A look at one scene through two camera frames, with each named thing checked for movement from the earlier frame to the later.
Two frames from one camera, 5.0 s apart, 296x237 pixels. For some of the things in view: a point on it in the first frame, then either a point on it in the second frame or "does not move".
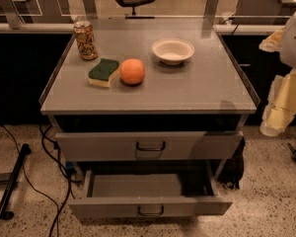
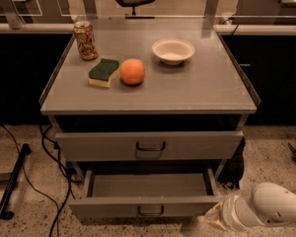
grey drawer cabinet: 161,102 does not move
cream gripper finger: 275,119 to 213,216
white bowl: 172,51 does not move
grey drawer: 149,192 does not move
